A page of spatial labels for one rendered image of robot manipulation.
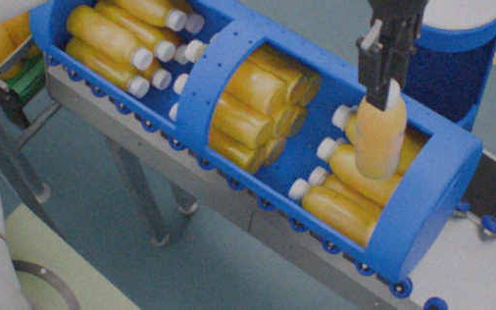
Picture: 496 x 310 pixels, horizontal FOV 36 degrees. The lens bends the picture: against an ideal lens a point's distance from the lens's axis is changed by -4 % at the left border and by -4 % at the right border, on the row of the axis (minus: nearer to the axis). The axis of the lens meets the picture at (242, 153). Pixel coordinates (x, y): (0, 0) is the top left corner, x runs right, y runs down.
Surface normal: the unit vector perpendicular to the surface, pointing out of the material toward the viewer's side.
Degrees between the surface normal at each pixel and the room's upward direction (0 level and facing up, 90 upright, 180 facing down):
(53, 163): 0
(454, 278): 0
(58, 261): 2
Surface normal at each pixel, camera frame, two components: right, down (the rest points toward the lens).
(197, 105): -0.53, 0.24
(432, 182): -0.22, -0.34
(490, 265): -0.08, -0.50
